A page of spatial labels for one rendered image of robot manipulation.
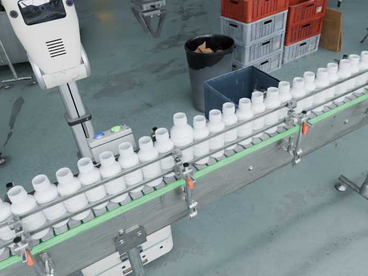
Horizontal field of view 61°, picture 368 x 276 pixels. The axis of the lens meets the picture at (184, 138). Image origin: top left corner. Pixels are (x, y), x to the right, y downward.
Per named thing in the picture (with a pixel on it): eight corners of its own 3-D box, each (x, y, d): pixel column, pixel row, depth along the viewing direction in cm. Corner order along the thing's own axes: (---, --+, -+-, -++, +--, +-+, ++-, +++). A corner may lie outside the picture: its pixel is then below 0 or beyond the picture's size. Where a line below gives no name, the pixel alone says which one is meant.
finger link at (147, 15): (160, 30, 92) (155, -3, 86) (171, 38, 87) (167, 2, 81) (138, 36, 90) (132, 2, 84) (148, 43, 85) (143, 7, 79)
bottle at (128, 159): (148, 183, 98) (139, 142, 88) (137, 196, 94) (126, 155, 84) (133, 177, 100) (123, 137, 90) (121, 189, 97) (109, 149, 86)
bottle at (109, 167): (114, 187, 98) (102, 147, 88) (131, 190, 96) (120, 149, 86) (105, 201, 93) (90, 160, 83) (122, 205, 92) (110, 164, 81)
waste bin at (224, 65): (203, 122, 293) (201, 58, 254) (180, 101, 325) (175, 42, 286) (242, 106, 309) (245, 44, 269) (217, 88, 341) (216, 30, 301)
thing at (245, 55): (245, 67, 328) (245, 46, 314) (219, 55, 355) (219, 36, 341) (283, 50, 353) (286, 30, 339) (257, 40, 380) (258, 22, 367)
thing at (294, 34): (286, 46, 360) (288, 27, 346) (261, 37, 388) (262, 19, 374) (321, 33, 383) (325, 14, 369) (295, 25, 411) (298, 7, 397)
